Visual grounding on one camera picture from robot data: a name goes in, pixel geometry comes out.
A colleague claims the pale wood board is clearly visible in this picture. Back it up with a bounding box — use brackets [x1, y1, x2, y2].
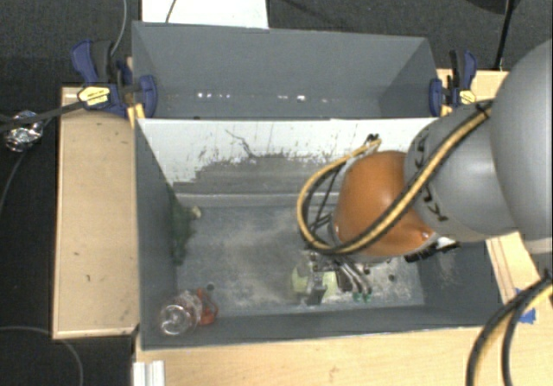
[51, 85, 140, 340]

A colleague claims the grey metal bin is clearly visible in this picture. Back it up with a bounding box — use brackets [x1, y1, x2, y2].
[129, 20, 505, 351]

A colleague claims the clear spray bottle orange head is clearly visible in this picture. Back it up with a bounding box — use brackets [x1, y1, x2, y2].
[157, 284, 220, 337]

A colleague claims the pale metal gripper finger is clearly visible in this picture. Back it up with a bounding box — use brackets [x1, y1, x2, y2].
[312, 272, 327, 306]
[302, 265, 316, 306]

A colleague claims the dark green toy animal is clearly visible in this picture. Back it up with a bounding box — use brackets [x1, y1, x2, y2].
[167, 184, 202, 265]

